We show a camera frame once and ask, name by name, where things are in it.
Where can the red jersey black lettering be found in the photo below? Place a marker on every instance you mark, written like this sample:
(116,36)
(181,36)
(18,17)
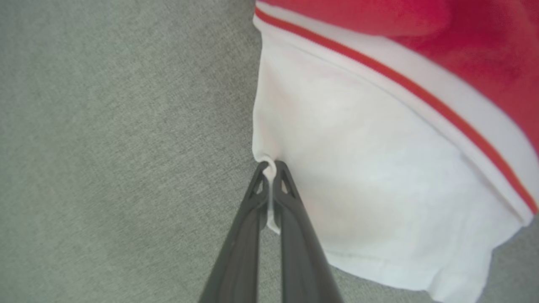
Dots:
(379,168)

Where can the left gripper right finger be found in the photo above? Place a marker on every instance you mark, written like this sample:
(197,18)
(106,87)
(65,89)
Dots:
(303,265)

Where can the grey fabric sofa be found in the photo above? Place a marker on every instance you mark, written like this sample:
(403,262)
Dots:
(126,147)

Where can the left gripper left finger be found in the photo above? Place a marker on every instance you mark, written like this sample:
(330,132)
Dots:
(238,265)

